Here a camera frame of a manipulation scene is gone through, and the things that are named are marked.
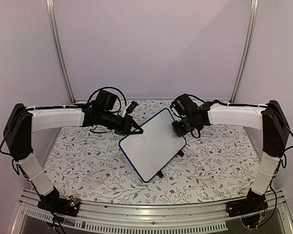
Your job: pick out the left aluminium frame post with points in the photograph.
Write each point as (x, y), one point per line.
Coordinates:
(58, 49)

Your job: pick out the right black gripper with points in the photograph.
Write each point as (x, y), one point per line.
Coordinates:
(179, 131)

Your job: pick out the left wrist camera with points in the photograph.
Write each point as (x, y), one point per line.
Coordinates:
(129, 108)

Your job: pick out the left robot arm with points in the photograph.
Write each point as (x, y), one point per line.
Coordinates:
(24, 121)

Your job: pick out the small blue-framed whiteboard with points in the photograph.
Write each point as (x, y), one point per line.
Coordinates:
(148, 153)

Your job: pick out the aluminium frame post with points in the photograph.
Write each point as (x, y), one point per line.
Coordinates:
(58, 49)
(246, 50)

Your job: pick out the front aluminium rail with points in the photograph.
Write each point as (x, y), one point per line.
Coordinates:
(105, 218)

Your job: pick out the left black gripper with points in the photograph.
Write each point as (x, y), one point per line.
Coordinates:
(126, 129)

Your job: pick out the right aluminium frame post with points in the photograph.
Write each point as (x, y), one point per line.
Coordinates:
(246, 50)

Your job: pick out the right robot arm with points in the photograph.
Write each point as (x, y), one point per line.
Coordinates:
(234, 151)

